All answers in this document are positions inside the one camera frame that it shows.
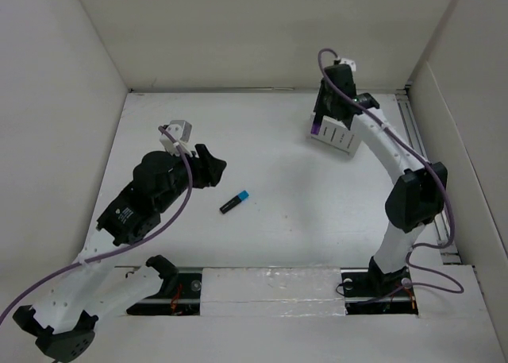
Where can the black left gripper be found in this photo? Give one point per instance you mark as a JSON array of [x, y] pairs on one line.
[[210, 167]]

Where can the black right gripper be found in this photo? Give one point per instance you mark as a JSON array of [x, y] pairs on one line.
[[320, 106]]

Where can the purple cap black highlighter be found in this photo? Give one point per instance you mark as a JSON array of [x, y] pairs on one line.
[[316, 124]]

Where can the blue cap black highlighter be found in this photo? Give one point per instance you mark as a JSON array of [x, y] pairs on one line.
[[233, 202]]

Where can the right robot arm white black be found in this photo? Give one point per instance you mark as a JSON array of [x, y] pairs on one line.
[[416, 197]]

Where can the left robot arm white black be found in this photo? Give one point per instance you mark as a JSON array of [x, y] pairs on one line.
[[64, 322]]

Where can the white slotted pen holder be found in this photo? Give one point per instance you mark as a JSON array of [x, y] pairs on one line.
[[335, 134]]

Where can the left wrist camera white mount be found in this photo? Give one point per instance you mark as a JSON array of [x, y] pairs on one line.
[[177, 132]]

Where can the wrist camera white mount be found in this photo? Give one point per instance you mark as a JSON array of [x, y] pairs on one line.
[[350, 63], [177, 132]]

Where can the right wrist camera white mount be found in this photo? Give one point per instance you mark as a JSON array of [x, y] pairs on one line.
[[350, 63]]

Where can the aluminium rail right side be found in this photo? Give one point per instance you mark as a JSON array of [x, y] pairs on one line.
[[445, 240]]

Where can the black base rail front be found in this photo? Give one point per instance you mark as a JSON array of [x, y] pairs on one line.
[[184, 298]]

